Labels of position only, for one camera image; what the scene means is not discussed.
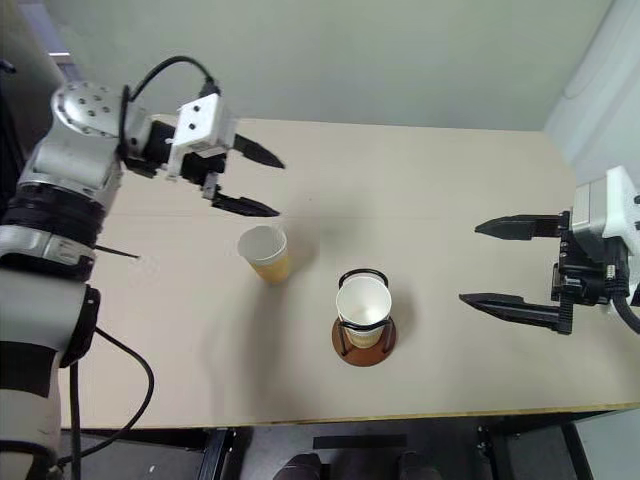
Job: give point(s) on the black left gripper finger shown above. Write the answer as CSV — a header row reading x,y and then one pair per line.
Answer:
x,y
257,151
245,205

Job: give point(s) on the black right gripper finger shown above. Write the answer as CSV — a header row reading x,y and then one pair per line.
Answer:
x,y
515,307
520,227

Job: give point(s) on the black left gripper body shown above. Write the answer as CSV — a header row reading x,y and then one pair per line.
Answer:
x,y
212,167

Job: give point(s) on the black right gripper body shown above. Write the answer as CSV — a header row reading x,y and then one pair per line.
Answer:
x,y
585,275

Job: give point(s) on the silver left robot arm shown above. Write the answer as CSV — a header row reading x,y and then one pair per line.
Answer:
x,y
70,150

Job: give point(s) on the white and yellow paper cup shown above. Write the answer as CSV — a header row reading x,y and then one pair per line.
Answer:
x,y
270,265
362,305

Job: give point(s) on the black floor tape strip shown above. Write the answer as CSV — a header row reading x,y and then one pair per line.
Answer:
x,y
360,442

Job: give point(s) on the dark rounded shape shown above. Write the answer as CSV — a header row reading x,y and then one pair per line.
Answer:
x,y
300,467

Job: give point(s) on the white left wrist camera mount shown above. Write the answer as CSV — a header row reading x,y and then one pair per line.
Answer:
x,y
199,120

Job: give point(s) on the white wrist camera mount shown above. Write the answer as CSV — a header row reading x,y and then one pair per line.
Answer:
x,y
617,210
199,120

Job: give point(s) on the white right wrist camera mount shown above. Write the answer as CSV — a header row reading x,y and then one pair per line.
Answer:
x,y
617,210

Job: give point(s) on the black table frame leg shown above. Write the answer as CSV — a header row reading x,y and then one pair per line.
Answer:
x,y
220,450
540,445

